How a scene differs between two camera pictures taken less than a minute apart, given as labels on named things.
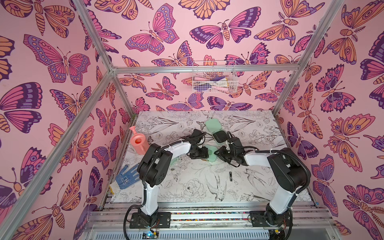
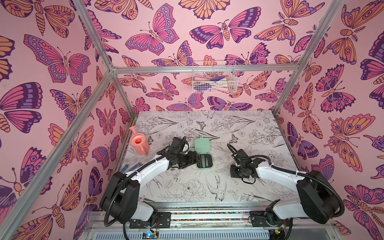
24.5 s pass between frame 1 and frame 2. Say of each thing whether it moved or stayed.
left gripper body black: moved
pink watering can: stayed
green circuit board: stayed
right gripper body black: moved
